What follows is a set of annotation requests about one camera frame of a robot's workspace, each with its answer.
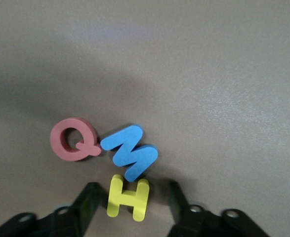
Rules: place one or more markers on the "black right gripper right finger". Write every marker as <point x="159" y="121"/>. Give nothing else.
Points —
<point x="209" y="224"/>

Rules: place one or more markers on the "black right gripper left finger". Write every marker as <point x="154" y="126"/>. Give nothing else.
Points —
<point x="60" y="222"/>

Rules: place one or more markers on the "yellow uppercase H letter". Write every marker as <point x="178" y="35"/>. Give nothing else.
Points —
<point x="128" y="197"/>

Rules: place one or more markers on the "red uppercase Q letter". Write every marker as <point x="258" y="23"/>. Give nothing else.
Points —
<point x="58" y="143"/>

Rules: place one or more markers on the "blue uppercase M letter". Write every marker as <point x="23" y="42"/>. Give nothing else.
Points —
<point x="127" y="150"/>

